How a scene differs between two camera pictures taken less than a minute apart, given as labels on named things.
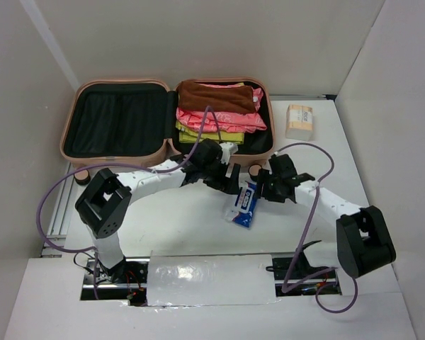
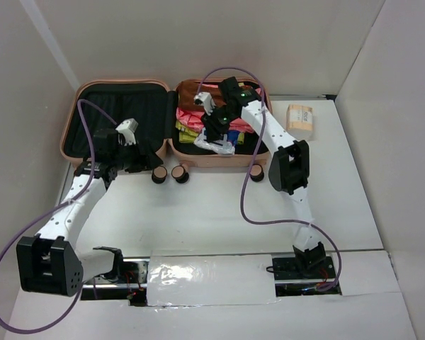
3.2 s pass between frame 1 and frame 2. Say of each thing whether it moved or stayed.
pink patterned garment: stayed
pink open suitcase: stayed
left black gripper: moved
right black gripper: moved
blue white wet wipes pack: moved
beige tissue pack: stayed
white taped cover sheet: stayed
